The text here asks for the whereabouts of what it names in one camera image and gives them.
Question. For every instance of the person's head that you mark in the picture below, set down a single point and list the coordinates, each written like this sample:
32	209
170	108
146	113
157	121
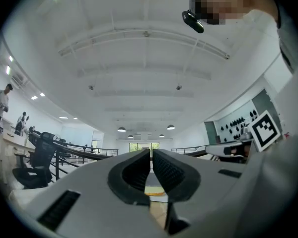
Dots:
221	1

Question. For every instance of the person's grey shirt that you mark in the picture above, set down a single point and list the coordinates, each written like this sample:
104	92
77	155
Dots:
290	41

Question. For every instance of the white long desk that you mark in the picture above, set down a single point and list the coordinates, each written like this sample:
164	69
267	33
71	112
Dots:
17	140

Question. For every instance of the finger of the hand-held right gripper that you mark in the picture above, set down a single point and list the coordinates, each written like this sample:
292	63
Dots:
217	149

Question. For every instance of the black mesh office chair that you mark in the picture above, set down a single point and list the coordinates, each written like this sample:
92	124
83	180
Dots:
38	162

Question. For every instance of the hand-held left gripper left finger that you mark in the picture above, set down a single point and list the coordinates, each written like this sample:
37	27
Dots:
89	195

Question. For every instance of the window with green view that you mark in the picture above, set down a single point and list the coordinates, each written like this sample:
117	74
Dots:
139	146

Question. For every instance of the round ceiling fixture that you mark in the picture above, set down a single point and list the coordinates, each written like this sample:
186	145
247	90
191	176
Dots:
179	86
91	87
146	34

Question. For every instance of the black metal railing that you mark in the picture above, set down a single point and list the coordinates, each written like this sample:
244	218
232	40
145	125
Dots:
72	150

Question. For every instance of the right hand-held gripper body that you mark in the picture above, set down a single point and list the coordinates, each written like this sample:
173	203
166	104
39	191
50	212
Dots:
264	130

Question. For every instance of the ceiling air vent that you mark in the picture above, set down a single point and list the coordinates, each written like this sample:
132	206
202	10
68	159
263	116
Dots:
19	78

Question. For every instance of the orange-edged cream plate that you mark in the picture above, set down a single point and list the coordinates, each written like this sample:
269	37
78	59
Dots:
154	192

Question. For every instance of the wall display of black items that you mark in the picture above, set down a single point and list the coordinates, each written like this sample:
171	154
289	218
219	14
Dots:
238	125

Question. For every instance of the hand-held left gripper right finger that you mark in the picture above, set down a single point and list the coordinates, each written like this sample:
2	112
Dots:
208	182

